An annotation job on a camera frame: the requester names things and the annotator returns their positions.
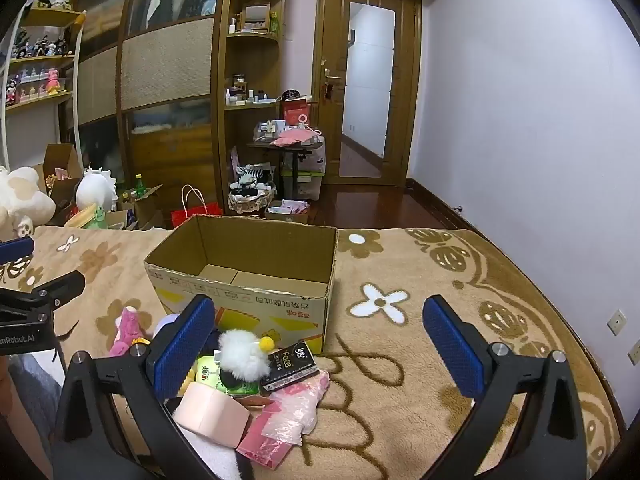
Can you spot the red gift box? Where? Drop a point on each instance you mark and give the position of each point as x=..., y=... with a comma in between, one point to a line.
x=292, y=112

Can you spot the cream plush toy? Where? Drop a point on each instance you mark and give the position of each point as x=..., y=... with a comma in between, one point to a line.
x=25, y=195

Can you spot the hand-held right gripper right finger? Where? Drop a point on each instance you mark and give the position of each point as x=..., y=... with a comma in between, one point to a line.
x=452, y=355

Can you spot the wooden door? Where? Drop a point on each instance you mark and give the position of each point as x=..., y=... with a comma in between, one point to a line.
x=330, y=35

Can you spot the wooden corner shelf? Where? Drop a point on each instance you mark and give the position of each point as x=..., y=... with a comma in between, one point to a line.
x=220, y=85

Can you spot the row of small figurines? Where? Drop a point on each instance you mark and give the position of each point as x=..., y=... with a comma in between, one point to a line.
x=50, y=82

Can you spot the small cardboard box of packets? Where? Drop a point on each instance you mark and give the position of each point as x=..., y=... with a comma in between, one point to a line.
x=285, y=215

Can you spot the white printed bag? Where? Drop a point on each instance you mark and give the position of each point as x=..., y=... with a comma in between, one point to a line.
x=316, y=157

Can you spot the dark side table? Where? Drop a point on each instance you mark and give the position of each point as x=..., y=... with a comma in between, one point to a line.
x=300, y=160

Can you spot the beige floral blanket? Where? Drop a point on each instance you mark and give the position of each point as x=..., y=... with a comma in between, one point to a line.
x=400, y=410

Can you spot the person's grey clothing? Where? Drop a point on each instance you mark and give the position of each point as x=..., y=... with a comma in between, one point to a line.
x=35, y=390

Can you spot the clear plastic storage bin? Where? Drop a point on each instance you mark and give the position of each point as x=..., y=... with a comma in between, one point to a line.
x=305, y=185

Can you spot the green tissue pack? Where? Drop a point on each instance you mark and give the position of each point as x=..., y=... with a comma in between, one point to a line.
x=206, y=374

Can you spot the white wall socket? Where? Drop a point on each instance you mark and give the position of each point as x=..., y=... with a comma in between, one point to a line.
x=635, y=352
x=616, y=321

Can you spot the green frog toy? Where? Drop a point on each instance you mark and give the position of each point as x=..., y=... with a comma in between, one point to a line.
x=95, y=216

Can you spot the white fluffy toy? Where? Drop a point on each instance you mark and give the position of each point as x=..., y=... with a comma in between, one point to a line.
x=240, y=355

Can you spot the lace-trimmed basket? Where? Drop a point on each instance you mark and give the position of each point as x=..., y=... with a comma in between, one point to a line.
x=250, y=202

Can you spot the white-haired plush doll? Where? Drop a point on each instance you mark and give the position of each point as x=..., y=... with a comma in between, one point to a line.
x=95, y=190

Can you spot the pink cloth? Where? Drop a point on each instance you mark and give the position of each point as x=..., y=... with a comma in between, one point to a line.
x=295, y=137

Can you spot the black tissue pack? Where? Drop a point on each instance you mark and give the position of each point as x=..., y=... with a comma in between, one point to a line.
x=292, y=366

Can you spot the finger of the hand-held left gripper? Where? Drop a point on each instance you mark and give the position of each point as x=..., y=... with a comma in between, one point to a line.
x=15, y=250
x=62, y=286

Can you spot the red paper bag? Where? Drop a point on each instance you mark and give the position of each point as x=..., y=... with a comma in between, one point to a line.
x=200, y=212

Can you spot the tall open cardboard box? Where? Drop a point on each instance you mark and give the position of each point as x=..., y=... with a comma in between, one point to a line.
x=60, y=157

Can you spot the wooden wall shelf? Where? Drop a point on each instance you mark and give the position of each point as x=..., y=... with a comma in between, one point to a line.
x=40, y=100

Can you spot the white cloth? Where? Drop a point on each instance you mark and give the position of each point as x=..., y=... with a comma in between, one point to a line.
x=220, y=462

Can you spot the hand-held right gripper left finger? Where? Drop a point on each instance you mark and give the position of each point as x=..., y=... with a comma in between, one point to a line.
x=182, y=352

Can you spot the green glass bottle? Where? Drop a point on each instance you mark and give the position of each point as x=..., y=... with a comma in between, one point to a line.
x=140, y=185

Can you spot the pink plush toy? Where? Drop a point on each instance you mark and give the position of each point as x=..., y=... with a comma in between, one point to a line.
x=127, y=330

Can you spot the wooden wardrobe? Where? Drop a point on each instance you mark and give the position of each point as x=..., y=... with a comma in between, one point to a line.
x=165, y=60

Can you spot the pink plastic bag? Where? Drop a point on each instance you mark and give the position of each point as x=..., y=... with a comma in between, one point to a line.
x=280, y=425

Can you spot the open cardboard box with bottles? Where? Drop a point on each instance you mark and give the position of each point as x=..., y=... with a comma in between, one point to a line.
x=145, y=207

